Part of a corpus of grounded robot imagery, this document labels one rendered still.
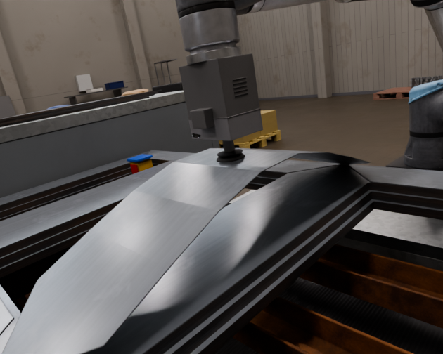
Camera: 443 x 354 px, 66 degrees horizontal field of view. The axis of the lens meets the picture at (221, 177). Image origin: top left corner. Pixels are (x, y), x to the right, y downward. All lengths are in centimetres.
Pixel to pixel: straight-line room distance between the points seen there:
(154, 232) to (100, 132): 91
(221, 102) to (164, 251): 20
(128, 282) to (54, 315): 9
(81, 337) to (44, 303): 9
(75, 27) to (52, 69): 134
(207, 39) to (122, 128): 90
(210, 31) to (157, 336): 35
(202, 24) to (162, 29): 1139
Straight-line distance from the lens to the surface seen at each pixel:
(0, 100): 989
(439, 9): 87
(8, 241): 77
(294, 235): 50
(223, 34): 46
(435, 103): 108
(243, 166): 45
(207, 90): 46
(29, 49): 1042
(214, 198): 40
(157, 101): 140
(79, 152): 125
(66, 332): 38
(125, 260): 39
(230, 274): 44
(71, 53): 1063
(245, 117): 46
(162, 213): 42
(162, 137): 141
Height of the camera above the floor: 110
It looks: 17 degrees down
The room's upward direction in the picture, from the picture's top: 10 degrees counter-clockwise
